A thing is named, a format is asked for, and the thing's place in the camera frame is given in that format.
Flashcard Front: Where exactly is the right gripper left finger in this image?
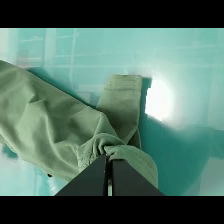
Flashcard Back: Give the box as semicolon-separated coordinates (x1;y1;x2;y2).
55;154;109;197

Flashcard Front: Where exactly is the green shirt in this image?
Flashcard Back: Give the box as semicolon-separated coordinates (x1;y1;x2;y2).
0;59;159;189

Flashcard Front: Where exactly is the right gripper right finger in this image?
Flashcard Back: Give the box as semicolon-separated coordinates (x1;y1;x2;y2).
111;159;165;197

